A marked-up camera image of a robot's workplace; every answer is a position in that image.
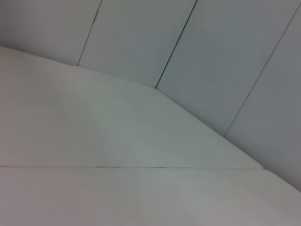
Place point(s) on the white backdrop wall panel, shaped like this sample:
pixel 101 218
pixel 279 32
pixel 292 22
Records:
pixel 223 58
pixel 277 117
pixel 136 35
pixel 35 23

